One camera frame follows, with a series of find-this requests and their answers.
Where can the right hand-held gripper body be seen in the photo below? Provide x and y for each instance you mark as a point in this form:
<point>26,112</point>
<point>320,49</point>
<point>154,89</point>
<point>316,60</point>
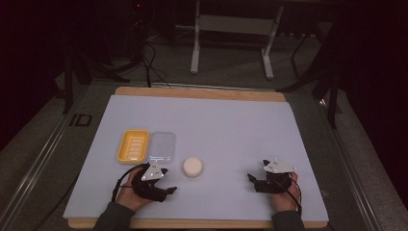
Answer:
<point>277,178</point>

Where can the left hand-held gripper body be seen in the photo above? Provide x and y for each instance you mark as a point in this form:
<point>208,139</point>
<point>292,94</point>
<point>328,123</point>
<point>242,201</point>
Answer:
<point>150,187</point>

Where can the clear plastic lid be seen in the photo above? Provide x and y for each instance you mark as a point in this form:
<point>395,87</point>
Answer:
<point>162,147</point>

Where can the white round soap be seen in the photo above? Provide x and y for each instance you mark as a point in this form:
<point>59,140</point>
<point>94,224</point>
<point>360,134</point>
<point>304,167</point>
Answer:
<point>192,166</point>

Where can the yellow soap dish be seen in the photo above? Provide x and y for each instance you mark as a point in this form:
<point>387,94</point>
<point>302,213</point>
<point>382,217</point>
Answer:
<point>133,146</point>

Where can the person's left hand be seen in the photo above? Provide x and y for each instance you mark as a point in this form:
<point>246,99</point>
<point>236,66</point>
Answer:
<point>130,196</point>

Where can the person's right hand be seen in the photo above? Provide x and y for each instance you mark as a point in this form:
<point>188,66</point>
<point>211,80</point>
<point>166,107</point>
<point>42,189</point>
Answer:
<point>284,200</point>

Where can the pale table mat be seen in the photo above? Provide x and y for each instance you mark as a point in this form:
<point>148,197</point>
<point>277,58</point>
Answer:
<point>224,134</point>

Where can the black stand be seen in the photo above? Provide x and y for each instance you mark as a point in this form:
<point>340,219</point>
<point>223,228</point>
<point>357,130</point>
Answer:
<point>327,83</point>
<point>73,73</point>

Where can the white metal stand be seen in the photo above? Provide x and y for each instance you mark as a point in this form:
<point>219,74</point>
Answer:
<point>235,25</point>

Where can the metal floor rail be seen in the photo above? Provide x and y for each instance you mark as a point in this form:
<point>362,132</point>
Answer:
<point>35,166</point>
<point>352,173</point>

